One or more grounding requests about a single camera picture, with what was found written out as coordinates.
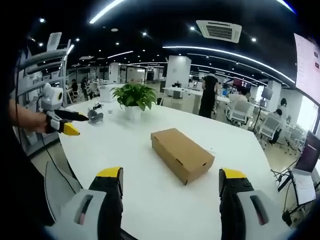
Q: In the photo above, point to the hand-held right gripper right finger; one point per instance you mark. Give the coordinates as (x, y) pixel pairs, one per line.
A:
(240, 200)

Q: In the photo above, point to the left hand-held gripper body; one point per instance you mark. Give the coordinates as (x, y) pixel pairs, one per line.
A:
(51, 98)

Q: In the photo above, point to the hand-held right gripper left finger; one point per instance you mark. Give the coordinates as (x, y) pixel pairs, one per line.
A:
(100, 200)

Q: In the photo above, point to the brown cardboard shoe box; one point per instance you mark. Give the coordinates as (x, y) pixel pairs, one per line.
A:
(180, 150)

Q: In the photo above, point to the white box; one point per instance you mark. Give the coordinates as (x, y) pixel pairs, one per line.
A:
(108, 93)

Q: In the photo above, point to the grey rounded object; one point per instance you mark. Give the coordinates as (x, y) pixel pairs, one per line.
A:
(95, 118)

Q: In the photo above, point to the small black object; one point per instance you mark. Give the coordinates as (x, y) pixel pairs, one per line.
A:
(98, 106)

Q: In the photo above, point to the grey metal shelf rack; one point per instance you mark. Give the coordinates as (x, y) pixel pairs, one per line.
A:
(47, 60)

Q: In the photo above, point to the white paper sheet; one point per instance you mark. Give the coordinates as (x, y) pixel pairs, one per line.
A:
(303, 186)

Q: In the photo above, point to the green potted plant white pot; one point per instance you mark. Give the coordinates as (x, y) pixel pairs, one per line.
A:
(133, 97)

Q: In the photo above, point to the white office chair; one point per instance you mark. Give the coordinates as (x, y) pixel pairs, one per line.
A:
(241, 111)
(270, 127)

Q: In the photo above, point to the dark computer monitor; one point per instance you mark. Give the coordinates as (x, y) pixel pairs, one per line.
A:
(308, 153)

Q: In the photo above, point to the small desk monitor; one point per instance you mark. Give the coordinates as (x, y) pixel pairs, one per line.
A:
(267, 93)

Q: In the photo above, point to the ceiling air conditioner vent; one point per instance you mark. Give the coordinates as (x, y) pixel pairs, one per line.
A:
(220, 30)

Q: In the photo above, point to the large wall screen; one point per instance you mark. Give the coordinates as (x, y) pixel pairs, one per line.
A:
(308, 65)

